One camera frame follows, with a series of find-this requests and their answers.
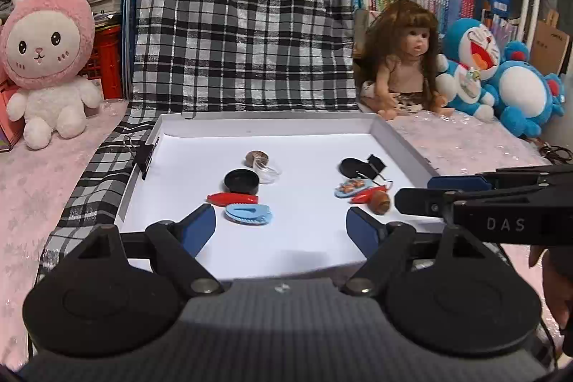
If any row of blue folders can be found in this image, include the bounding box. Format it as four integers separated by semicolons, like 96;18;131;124
121;0;168;100

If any red plastic crate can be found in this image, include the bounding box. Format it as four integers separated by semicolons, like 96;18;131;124
81;26;124;100

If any brown cardboard sheet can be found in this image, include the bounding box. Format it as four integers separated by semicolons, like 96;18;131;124
528;8;571;76

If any pink toy house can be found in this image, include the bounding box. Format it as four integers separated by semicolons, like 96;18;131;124
0;77;28;152

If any brown nut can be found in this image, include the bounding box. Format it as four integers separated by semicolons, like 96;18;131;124
370;190;391;215
244;150;269;168

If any blue cat plush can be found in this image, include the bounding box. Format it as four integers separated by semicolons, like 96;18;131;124
436;18;502;123

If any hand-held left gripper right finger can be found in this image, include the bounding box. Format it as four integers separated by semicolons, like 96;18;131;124
342;207;495;297

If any decorated blue hair clip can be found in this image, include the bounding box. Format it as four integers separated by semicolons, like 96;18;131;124
334;178;373;198

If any black binder clip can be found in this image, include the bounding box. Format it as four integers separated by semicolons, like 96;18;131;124
123;135;160;180
365;154;395;191

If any black cable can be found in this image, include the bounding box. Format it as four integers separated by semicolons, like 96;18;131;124
537;142;573;165

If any person's right hand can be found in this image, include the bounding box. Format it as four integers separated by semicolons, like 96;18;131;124
528;247;573;333

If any white plastic pipe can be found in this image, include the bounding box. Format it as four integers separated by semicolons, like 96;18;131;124
517;0;548;47

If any brown haired doll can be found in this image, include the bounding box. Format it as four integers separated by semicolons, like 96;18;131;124
360;0;455;117

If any red hair clip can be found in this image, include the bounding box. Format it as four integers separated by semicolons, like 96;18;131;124
350;187;388;204
207;192;259;206

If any pink bunny plush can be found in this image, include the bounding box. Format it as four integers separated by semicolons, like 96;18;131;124
0;0;103;151

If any blue mouse plush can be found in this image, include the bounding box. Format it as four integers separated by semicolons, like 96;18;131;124
488;40;567;138

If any light blue hair clip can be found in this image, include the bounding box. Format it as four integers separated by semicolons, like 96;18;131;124
225;203;273;227

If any black round lid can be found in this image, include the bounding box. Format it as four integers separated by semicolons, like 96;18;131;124
339;158;373;179
224;169;260;195

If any white cardboard box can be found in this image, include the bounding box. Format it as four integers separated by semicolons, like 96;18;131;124
114;112;444;281

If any clear plastic dome capsule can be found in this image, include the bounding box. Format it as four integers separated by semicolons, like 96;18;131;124
251;156;283;186

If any black and white plaid cloth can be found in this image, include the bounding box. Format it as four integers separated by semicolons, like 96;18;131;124
33;0;506;288

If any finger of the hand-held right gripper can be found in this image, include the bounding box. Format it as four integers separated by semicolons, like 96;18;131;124
394;186;538;222
427;164;573;192

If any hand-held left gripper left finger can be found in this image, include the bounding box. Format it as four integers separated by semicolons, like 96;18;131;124
78;204;225;297

